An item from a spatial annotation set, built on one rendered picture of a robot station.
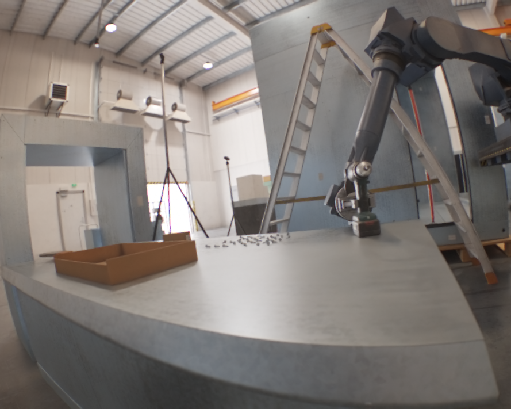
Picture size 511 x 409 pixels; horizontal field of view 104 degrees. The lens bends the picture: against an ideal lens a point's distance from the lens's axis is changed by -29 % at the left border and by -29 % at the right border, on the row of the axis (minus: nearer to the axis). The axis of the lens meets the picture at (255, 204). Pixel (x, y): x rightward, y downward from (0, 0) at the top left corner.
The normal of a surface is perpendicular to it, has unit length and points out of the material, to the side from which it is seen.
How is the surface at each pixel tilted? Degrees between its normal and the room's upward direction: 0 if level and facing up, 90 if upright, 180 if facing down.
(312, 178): 90
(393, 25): 90
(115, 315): 68
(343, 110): 90
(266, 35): 90
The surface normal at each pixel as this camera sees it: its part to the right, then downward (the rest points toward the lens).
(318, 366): -0.51, -0.33
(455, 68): -0.54, 0.07
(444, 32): 0.07, -0.02
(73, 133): 0.83, -0.11
